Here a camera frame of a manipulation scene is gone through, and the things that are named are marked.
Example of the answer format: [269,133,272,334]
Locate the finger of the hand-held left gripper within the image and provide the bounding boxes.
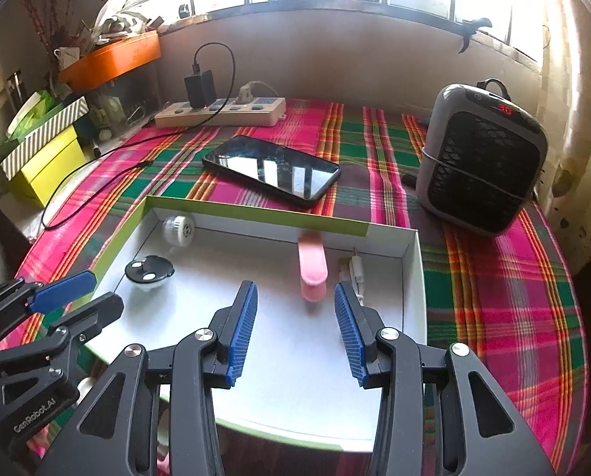
[0,270,98,338]
[0,292,125,410]

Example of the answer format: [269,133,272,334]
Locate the black clip on sill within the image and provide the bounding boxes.
[457,17,495,55]

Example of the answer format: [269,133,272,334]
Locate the grey space heater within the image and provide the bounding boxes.
[415,83,549,236]

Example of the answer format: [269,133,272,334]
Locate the plaid cloth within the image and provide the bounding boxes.
[13,99,589,476]

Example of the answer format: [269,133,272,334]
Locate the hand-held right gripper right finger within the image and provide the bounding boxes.
[334,282,556,476]

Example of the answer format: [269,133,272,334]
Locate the heart-print curtain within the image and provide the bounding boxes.
[536,0,591,273]

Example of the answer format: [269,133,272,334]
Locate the orange box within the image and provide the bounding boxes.
[58,30,161,92]

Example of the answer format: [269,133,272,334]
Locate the white cable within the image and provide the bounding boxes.
[338,248,370,308]

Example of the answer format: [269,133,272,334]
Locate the black charger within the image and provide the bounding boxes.
[184,70,217,109]

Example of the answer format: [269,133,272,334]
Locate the small white round cap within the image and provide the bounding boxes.
[161,213,196,248]

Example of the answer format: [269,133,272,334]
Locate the pink case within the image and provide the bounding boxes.
[298,232,328,303]

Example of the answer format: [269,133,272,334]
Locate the black round gadget white dots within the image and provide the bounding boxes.
[125,255,176,288]

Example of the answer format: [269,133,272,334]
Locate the yellow box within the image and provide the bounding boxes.
[8,126,88,209]

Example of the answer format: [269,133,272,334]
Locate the white plug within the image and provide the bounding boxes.
[236,81,281,105]

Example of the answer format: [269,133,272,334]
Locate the green and white cardboard box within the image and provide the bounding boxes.
[75,194,429,454]

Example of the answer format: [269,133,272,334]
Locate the dried red berry branches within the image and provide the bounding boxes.
[18,0,88,60]

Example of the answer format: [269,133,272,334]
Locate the black charger cable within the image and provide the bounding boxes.
[42,42,237,231]

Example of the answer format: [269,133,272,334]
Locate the pale green jar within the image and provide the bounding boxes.
[90,96,125,134]

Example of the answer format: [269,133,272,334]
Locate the green paper pack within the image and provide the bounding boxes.
[8,90,63,134]

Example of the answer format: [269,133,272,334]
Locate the white crumpled bag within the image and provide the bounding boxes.
[90,0,162,43]

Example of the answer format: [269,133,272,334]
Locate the beige power strip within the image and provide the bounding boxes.
[154,96,286,128]

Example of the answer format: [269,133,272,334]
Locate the striped box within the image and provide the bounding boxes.
[0,96,89,182]

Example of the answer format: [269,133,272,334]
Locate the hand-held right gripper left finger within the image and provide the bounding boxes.
[36,280,259,476]

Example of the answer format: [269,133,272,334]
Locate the black smartphone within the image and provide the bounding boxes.
[202,135,342,209]

